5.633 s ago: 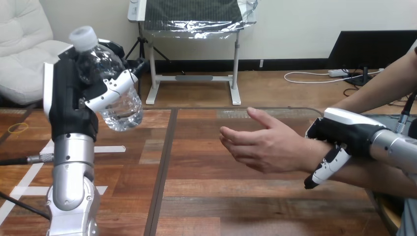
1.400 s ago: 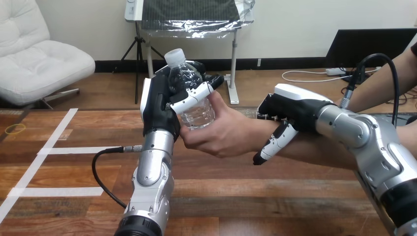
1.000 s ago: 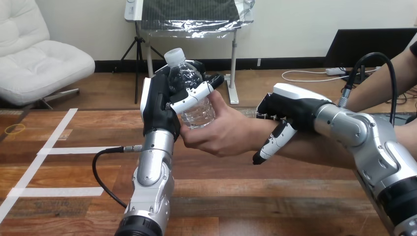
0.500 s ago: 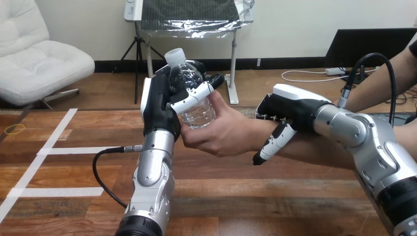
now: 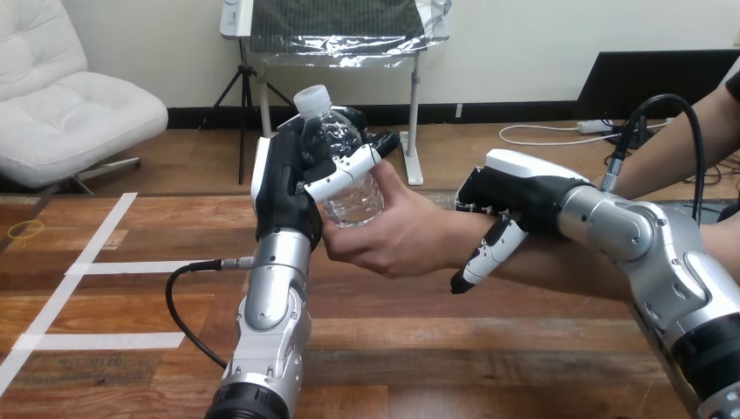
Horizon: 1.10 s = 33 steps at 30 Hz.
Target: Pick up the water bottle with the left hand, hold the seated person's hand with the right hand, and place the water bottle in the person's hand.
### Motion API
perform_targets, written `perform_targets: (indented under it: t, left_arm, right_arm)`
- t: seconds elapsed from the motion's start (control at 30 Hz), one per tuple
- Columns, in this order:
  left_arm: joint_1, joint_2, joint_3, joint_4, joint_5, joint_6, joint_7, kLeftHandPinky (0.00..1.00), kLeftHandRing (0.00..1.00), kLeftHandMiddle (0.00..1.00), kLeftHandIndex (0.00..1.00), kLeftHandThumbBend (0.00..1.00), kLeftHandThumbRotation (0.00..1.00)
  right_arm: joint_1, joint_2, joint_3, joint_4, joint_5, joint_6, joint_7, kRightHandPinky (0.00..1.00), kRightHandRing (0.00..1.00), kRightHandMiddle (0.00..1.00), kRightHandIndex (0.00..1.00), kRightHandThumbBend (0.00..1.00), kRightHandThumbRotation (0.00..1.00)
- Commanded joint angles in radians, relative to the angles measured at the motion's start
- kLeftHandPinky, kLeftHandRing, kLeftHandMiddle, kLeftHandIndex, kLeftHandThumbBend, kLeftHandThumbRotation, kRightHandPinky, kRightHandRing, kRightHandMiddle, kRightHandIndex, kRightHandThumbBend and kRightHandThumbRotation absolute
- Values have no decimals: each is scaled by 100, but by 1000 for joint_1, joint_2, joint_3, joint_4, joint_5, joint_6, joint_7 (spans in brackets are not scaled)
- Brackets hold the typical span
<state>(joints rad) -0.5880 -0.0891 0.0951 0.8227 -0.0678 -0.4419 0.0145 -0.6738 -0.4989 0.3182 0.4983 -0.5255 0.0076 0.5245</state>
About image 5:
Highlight foil sheet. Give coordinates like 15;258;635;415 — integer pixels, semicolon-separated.
249;0;453;70

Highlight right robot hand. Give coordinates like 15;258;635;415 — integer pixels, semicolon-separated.
449;148;591;295

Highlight person's body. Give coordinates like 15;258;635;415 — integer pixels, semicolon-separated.
716;69;740;224

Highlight dark screen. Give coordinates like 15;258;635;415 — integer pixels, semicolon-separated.
574;49;740;123

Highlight black cable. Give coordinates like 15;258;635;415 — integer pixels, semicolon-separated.
600;93;708;227
165;257;256;370

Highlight black tripod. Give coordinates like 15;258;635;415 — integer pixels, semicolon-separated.
201;38;294;187

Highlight white cable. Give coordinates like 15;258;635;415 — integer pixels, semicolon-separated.
497;120;675;148

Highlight tangle of cables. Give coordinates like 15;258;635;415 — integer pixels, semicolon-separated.
602;115;740;188

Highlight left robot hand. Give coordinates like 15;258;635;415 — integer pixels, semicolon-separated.
250;106;401;251

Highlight white cushioned chair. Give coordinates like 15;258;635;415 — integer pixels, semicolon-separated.
0;0;169;196

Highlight person's hand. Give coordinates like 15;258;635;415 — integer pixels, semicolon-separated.
319;161;496;279

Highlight clear water bottle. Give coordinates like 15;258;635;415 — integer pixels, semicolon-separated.
292;84;387;229

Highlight white power strip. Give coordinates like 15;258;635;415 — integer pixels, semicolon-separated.
576;119;614;136

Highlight white desk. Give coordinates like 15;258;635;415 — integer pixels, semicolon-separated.
219;0;453;187

